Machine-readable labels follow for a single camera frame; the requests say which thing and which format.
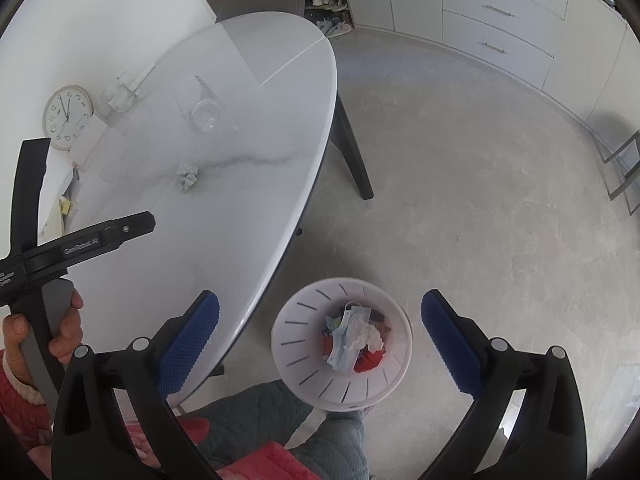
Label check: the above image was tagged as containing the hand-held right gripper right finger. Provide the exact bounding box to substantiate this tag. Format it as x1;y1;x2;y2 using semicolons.
420;287;588;480

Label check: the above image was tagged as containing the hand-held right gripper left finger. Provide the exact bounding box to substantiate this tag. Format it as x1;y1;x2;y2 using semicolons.
50;289;223;480

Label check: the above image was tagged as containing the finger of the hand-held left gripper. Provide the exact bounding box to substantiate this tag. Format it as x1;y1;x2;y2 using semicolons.
98;211;157;250

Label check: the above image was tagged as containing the red paper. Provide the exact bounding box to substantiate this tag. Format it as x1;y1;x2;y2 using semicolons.
322;335;388;373

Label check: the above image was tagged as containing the white tissue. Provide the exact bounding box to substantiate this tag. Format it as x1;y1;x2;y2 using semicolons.
347;320;386;352

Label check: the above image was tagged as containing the blue face mask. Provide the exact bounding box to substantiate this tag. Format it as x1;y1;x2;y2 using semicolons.
327;305;373;373

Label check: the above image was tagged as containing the white round plastic bin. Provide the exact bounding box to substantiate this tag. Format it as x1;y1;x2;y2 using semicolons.
271;276;413;413

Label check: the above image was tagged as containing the person's left forearm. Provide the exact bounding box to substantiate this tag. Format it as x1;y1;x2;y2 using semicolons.
0;350;57;448

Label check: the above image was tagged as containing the person's left hand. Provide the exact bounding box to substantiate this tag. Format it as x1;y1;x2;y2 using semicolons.
0;290;85;366

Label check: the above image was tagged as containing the grey patterned crumpled paper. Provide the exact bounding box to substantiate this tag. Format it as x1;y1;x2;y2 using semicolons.
175;160;200;193

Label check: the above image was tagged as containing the white card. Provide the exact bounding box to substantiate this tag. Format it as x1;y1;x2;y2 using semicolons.
67;119;108;163

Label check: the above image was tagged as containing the clear glass container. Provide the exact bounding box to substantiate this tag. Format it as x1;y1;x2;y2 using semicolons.
100;70;143;113

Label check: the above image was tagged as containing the clear plastic bottle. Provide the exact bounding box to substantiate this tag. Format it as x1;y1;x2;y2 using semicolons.
176;75;222;133

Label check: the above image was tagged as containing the person's grey quilted pants leg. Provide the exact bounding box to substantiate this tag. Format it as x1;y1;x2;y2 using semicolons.
192;380;371;480

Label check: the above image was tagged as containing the red floral quilted jacket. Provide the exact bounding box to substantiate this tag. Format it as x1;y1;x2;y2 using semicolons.
112;412;321;480

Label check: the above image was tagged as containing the grey metal stool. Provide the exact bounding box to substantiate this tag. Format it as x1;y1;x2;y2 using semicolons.
602;130;640;216

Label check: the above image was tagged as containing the round white wall clock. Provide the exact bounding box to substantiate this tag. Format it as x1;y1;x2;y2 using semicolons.
42;85;95;152

